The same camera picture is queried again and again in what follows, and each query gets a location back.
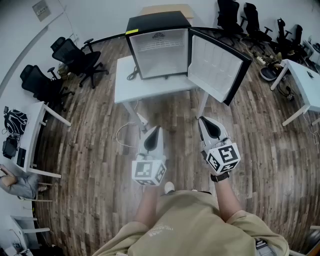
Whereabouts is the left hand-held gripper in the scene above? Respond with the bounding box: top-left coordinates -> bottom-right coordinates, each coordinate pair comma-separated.
131,125 -> 168,187

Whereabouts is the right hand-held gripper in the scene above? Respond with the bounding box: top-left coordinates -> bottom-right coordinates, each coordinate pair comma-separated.
198,116 -> 242,176

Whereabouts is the white wire fridge shelf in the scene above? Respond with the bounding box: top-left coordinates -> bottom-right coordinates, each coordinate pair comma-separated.
136,39 -> 186,53

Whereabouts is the black mini fridge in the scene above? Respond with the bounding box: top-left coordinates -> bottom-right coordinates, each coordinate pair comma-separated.
124,10 -> 253,107

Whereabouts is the person's right forearm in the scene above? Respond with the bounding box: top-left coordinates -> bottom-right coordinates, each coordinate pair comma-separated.
212,174 -> 245,224

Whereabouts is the person's left forearm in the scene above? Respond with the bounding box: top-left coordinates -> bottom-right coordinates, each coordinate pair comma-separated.
134,184 -> 161,227

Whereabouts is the black wristwatch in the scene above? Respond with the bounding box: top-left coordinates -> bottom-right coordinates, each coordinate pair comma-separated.
210,171 -> 231,183

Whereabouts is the person's white shoe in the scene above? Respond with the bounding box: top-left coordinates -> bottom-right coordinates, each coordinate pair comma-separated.
163,181 -> 176,195

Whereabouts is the white table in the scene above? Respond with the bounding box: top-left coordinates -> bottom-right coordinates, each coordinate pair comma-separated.
114,55 -> 210,131

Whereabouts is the grey round floor device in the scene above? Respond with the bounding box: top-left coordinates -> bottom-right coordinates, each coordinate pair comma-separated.
259,67 -> 277,82

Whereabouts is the person's beige shirt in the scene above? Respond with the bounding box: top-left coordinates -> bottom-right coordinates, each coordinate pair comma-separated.
91,189 -> 291,256

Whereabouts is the white desk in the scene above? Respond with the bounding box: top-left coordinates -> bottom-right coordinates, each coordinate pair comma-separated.
15,100 -> 72,180
269,58 -> 320,127

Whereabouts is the black office chair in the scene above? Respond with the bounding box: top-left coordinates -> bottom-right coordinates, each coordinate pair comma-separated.
19,64 -> 76,113
215,0 -> 245,47
50,36 -> 110,90
289,24 -> 309,60
240,2 -> 274,55
269,17 -> 293,55

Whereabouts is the light wooden table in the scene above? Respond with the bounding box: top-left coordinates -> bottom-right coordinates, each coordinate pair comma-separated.
138,4 -> 195,26

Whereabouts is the black flat box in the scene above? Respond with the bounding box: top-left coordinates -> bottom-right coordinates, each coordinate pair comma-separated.
16,147 -> 27,168

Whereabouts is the black and white bag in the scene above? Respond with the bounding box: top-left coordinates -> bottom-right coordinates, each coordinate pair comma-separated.
3,108 -> 29,137

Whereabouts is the black electronic device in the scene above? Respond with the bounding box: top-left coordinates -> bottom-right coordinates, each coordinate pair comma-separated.
2,138 -> 19,160

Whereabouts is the white floor cable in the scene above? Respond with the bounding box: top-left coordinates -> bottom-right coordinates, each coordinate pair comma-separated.
115,120 -> 141,149

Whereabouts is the black power cable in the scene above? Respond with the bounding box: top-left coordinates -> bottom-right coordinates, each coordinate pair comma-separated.
126,65 -> 140,81

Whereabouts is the grey wall sign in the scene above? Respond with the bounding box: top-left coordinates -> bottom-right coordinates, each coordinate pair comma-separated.
31,0 -> 52,23

